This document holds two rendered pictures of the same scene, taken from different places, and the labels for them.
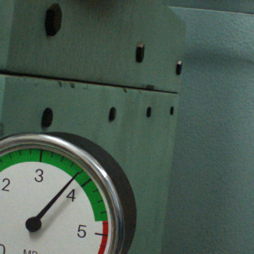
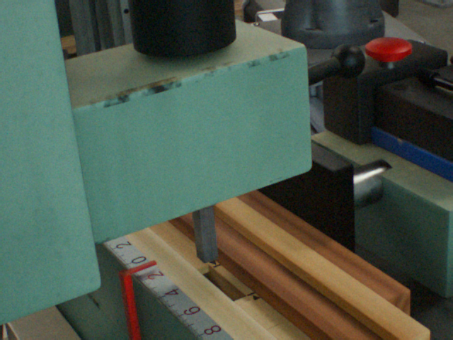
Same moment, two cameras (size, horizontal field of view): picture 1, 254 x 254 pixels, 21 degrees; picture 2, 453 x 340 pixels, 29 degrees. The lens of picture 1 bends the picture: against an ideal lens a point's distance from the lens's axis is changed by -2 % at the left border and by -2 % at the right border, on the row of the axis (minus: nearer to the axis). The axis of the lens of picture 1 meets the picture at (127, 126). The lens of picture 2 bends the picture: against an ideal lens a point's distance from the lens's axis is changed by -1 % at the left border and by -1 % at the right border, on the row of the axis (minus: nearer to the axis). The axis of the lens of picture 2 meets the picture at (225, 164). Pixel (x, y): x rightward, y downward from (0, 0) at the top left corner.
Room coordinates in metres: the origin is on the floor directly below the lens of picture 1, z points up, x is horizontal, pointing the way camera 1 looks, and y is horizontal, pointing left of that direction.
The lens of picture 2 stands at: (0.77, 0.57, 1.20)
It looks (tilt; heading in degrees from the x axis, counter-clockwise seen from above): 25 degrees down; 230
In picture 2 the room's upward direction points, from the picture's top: 5 degrees counter-clockwise
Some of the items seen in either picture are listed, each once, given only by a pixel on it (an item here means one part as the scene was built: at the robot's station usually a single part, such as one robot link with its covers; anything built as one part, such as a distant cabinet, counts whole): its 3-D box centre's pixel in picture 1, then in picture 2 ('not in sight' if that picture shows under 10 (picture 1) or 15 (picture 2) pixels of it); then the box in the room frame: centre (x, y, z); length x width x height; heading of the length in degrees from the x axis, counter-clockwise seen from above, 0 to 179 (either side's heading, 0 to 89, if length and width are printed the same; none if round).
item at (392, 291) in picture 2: not in sight; (274, 250); (0.45, 0.23, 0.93); 0.23 x 0.02 x 0.05; 79
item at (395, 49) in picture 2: not in sight; (388, 49); (0.33, 0.23, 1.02); 0.03 x 0.03 x 0.01
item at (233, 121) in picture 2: not in sight; (158, 138); (0.53, 0.23, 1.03); 0.14 x 0.07 x 0.09; 169
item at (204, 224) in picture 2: not in sight; (203, 218); (0.51, 0.24, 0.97); 0.01 x 0.01 x 0.05; 79
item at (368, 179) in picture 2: not in sight; (339, 195); (0.41, 0.25, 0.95); 0.09 x 0.07 x 0.09; 79
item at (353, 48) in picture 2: not in sight; (315, 70); (0.43, 0.25, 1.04); 0.06 x 0.02 x 0.02; 169
